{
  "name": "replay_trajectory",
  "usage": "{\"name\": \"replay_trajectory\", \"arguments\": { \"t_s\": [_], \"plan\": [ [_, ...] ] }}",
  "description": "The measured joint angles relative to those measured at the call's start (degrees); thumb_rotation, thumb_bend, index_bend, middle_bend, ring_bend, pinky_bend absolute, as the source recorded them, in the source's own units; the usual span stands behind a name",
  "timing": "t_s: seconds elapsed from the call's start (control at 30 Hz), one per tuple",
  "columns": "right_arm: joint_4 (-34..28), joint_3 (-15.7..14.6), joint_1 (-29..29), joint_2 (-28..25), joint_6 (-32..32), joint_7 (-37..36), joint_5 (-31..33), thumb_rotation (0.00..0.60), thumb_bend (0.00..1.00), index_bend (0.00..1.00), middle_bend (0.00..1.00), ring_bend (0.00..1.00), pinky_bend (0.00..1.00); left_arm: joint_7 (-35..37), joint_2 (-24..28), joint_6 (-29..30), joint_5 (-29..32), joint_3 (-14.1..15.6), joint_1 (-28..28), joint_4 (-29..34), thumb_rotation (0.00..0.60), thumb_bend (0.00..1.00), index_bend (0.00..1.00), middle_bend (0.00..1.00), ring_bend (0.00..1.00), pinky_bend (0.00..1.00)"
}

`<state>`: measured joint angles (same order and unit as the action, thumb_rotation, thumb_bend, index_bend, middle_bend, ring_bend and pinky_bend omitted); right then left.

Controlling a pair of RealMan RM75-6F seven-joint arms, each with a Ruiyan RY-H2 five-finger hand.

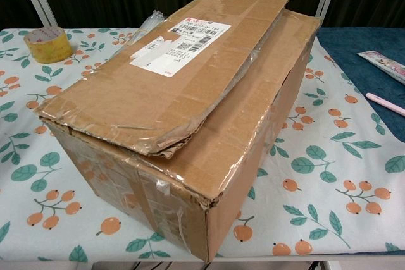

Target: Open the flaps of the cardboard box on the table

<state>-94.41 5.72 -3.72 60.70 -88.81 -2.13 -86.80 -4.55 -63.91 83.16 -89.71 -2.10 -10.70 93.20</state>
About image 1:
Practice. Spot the white patterned toothpaste tube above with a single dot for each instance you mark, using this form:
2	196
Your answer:
386	64

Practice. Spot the white straws bundle in plastic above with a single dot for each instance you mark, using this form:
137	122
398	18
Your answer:
155	21

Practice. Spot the yellow packing tape roll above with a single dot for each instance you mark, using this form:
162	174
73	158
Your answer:
47	47

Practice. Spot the brown cardboard shipping box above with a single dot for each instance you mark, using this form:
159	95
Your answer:
202	143

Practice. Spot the floral orange fruit tablecloth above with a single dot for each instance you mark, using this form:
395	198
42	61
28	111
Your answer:
316	187

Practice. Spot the pink toothbrush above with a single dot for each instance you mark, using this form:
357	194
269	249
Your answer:
386	101

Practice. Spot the dark blue towel mat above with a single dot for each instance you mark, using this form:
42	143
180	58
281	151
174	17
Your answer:
354	67

